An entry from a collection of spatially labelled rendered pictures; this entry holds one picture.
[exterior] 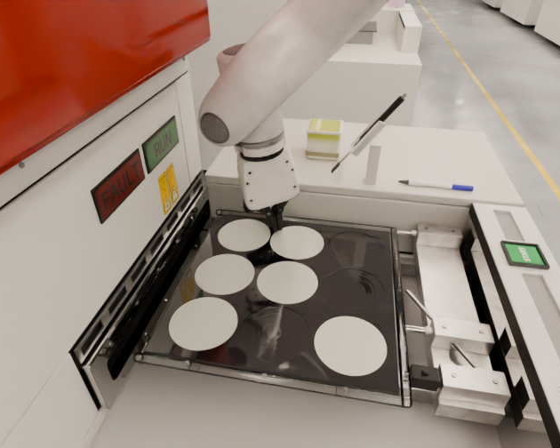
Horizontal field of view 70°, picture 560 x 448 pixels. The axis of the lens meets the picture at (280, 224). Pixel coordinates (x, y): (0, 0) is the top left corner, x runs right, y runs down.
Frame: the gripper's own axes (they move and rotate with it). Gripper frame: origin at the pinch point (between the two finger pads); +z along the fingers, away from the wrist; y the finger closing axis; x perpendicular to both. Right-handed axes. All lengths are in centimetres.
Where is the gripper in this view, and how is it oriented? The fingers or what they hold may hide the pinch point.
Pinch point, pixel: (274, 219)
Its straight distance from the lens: 77.3
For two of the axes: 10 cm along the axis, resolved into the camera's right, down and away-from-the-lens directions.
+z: 1.3, 7.8, 6.2
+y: 9.3, -3.1, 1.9
